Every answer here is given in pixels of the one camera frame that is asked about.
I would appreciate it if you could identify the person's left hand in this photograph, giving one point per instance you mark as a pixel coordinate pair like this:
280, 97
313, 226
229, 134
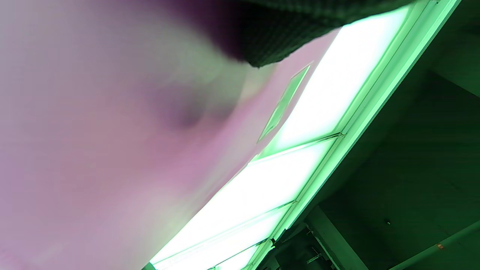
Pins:
270, 33

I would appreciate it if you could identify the pink L-shaped folder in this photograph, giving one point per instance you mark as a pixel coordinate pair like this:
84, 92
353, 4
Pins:
112, 150

